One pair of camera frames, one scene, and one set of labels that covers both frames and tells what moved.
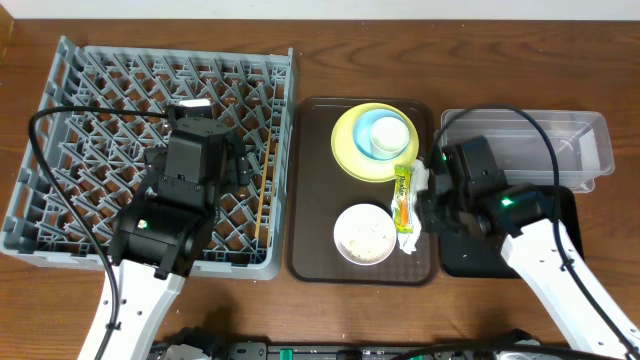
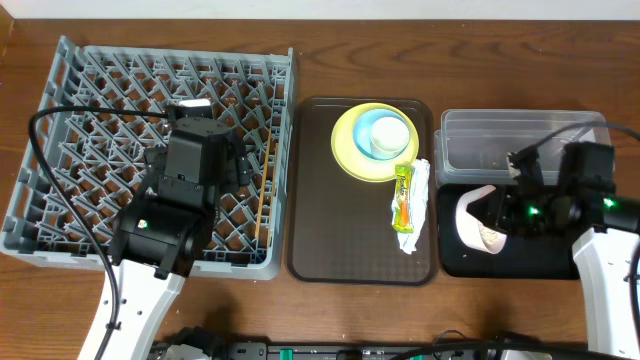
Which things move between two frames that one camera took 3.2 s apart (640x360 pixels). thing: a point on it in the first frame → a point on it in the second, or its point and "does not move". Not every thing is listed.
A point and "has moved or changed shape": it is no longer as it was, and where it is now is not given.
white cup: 390,136 does not move
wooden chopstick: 261,194 does not move
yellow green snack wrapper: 403,175 does not move
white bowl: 365,234 has moved or changed shape
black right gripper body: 443,212 → 527,214
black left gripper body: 239,163 does not move
